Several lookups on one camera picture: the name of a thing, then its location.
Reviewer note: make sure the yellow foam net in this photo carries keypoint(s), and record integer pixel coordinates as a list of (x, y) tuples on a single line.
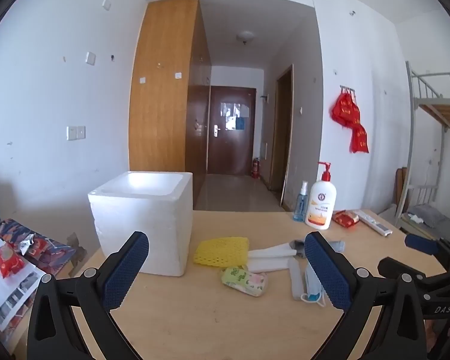
[(219, 251)]

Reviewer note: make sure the metal wall hook rack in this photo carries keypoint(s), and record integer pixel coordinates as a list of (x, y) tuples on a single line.
[(347, 89)]

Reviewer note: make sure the crumpled silver wrapper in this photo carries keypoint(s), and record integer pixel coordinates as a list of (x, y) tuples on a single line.
[(26, 243)]

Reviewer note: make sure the light wooden wardrobe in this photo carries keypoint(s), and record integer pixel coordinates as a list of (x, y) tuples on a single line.
[(161, 101)]

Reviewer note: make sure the blue face mask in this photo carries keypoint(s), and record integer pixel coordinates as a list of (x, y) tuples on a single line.
[(312, 287)]

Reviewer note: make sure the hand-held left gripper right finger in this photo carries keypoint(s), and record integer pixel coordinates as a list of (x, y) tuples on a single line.
[(328, 270)]

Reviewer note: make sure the blue spray bottle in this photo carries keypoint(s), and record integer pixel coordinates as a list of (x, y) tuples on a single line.
[(300, 208)]

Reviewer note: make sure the grey sock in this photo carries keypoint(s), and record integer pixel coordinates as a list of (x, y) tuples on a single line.
[(337, 246)]

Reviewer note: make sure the blue door notice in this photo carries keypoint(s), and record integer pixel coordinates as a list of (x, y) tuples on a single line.
[(240, 123)]

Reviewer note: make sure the narrow red hanging bag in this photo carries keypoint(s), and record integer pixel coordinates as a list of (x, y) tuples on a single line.
[(360, 138)]

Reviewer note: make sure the green tissue packet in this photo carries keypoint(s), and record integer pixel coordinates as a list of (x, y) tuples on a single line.
[(243, 281)]

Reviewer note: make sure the wooden side door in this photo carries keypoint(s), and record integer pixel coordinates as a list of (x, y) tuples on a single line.
[(281, 138)]

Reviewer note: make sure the red hanging decorations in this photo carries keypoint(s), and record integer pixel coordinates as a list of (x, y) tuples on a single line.
[(345, 110)]

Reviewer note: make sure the white paper leaflet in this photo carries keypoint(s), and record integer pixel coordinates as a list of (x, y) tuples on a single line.
[(11, 300)]

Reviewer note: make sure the white remote control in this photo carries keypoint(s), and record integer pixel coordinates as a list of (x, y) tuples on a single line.
[(373, 223)]

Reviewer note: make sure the red snack packet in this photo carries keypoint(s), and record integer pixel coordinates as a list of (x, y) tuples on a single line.
[(8, 262)]

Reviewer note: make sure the metal bunk bed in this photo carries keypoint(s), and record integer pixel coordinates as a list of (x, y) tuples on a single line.
[(412, 120)]

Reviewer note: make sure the red wet wipes packet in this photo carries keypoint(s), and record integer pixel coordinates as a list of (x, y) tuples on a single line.
[(345, 219)]

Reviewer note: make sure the person's right hand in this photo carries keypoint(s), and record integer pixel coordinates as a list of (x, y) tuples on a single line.
[(437, 337)]

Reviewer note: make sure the white pump lotion bottle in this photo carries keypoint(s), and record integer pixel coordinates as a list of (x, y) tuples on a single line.
[(320, 210)]

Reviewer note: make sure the white wall socket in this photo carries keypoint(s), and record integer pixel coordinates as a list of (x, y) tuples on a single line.
[(90, 57)]

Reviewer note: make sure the white foam box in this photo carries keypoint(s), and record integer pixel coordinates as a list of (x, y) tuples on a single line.
[(146, 232)]

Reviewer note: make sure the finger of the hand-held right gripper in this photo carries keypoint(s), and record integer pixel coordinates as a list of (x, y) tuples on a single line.
[(427, 275), (420, 245)]

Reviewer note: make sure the double white wall switch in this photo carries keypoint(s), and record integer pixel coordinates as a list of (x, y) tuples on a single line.
[(76, 132)]

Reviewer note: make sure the dark brown entrance door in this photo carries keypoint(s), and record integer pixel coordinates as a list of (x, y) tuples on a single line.
[(228, 150)]

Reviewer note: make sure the leaning wooden boards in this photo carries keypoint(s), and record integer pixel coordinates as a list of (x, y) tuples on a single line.
[(401, 185)]

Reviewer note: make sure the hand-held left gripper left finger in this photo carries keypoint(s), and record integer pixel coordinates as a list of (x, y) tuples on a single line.
[(127, 270)]

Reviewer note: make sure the round ceiling lamp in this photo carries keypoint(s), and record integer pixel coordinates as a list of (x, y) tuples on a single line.
[(245, 36)]

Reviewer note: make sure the red fire extinguisher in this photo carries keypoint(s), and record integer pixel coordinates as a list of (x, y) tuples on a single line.
[(255, 168)]

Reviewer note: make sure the grey bedding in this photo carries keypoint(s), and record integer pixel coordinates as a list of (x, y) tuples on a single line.
[(427, 217)]

